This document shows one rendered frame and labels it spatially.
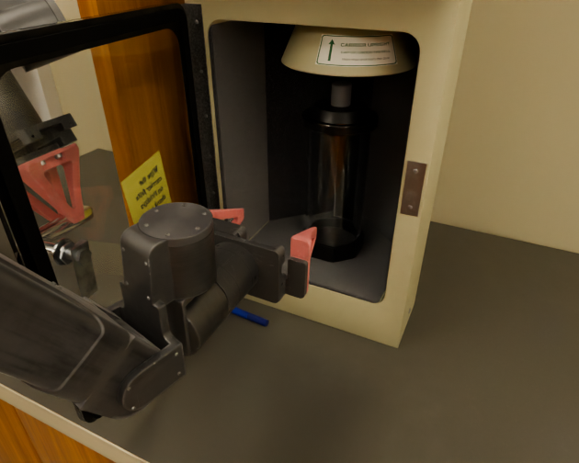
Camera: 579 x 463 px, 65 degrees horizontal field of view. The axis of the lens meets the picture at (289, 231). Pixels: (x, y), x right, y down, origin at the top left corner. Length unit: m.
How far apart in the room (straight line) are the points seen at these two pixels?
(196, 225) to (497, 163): 0.75
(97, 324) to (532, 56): 0.82
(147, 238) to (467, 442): 0.46
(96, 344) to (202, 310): 0.10
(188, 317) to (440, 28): 0.36
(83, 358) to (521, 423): 0.53
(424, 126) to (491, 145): 0.47
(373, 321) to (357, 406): 0.13
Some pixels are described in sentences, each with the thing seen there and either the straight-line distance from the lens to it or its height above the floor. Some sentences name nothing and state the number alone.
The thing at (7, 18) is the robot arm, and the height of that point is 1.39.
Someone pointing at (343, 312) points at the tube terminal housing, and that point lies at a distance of 0.70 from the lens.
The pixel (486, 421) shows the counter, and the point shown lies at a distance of 0.66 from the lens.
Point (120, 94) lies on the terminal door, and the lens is 0.50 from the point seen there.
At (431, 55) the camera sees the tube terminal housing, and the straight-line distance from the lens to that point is 0.51.
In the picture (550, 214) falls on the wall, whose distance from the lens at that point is 1.04.
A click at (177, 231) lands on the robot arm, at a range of 0.35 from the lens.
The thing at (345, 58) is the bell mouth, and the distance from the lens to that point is 0.56.
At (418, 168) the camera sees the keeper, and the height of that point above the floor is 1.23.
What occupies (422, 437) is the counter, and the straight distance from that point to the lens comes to 0.62.
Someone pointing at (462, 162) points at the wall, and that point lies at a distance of 1.00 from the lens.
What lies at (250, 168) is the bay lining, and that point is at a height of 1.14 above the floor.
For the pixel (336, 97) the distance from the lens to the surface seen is 0.65.
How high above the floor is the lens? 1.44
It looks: 32 degrees down
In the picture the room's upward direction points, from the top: straight up
